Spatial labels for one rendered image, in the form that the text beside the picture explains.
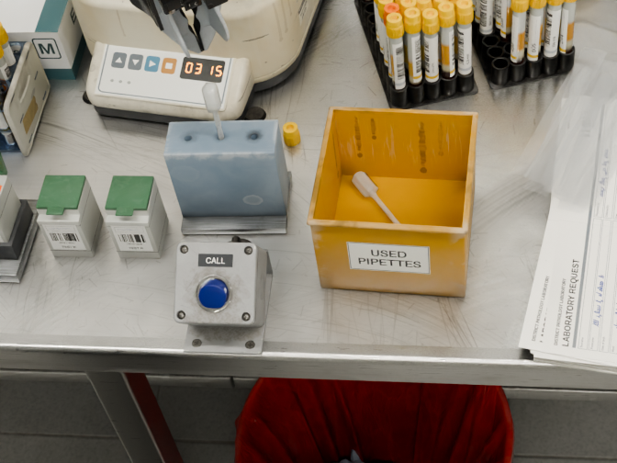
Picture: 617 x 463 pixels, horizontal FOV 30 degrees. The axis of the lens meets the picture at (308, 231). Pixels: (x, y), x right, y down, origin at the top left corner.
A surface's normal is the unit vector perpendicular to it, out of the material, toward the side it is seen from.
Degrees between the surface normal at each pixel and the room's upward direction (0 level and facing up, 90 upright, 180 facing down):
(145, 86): 25
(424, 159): 90
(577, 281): 1
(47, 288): 0
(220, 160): 90
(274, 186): 90
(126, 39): 90
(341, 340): 0
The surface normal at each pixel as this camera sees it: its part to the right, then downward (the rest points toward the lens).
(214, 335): -0.11, -0.60
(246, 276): -0.14, -0.12
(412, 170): -0.15, 0.80
